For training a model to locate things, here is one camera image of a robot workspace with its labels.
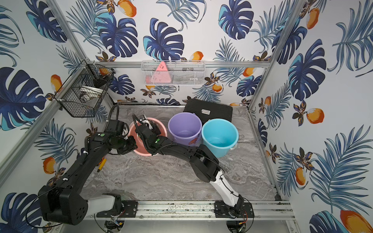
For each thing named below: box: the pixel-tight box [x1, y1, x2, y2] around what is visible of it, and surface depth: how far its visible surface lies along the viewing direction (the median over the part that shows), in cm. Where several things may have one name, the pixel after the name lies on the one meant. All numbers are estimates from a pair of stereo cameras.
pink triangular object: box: [155, 61, 169, 72], surface depth 90 cm
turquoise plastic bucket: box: [201, 117, 239, 159], surface depth 90 cm
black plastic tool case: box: [183, 98, 233, 126], surface depth 115 cm
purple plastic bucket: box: [168, 112, 203, 147], surface depth 93 cm
